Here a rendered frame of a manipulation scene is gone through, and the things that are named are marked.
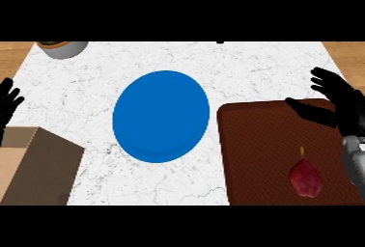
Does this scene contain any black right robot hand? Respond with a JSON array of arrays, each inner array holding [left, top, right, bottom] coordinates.
[[284, 67, 365, 137]]

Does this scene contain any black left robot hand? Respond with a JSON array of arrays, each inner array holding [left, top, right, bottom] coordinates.
[[0, 77, 26, 147]]

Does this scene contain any dark brown tray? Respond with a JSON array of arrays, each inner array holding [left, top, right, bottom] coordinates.
[[218, 98, 365, 206]]

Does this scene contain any red pear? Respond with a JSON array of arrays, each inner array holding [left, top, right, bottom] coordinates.
[[289, 146, 326, 199]]

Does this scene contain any blue oval plate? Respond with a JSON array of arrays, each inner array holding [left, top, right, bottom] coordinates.
[[112, 69, 212, 164]]

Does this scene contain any grey plant pot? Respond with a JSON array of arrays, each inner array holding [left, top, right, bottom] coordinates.
[[36, 41, 91, 61]]

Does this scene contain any brown cardboard box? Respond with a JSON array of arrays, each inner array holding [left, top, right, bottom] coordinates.
[[0, 125, 88, 206]]

